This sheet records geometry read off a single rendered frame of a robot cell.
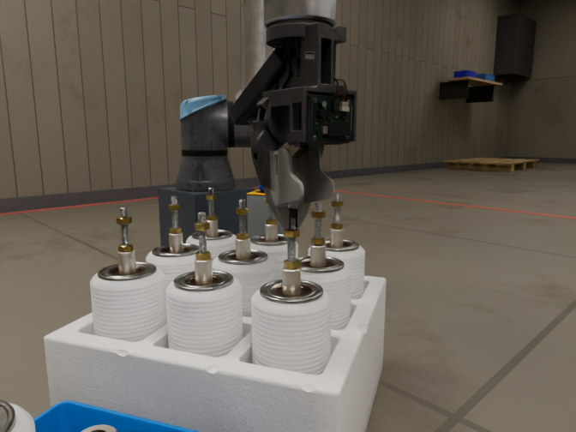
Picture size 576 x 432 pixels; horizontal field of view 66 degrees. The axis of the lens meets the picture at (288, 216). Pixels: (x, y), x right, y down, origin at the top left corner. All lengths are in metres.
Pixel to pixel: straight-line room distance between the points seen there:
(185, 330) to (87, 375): 0.15
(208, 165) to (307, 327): 0.67
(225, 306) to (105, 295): 0.16
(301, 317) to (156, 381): 0.19
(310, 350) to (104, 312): 0.27
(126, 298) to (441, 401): 0.53
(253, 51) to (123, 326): 0.66
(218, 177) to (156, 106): 2.26
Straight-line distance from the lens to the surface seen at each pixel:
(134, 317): 0.62
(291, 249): 0.51
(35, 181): 3.04
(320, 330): 0.51
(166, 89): 3.38
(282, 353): 0.51
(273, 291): 0.53
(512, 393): 0.90
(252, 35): 1.02
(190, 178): 1.10
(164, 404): 0.58
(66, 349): 0.64
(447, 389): 0.87
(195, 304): 0.54
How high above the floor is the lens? 0.43
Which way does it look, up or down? 10 degrees down
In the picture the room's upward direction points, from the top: straight up
